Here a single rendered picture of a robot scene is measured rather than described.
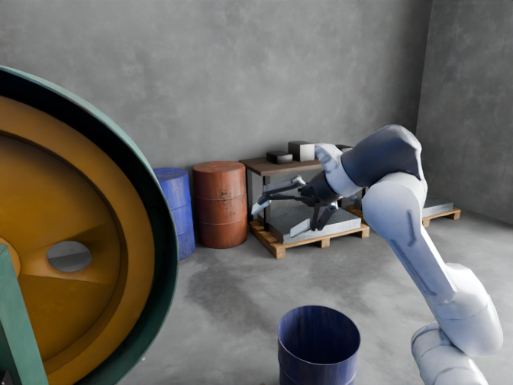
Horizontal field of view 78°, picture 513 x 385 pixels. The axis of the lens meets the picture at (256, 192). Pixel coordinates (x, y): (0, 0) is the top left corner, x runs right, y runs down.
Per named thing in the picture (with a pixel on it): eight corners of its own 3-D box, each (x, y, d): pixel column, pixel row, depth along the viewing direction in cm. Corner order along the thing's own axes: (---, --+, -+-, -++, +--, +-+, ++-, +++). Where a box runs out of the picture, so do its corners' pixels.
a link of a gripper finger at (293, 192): (313, 201, 74) (313, 197, 73) (266, 202, 76) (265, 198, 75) (312, 189, 77) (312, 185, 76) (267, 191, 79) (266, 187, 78)
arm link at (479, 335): (545, 388, 59) (495, 338, 75) (501, 305, 59) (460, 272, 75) (443, 420, 63) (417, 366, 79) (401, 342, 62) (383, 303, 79)
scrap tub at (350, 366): (325, 360, 202) (328, 297, 187) (371, 420, 165) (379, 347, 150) (265, 384, 187) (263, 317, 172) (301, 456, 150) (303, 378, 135)
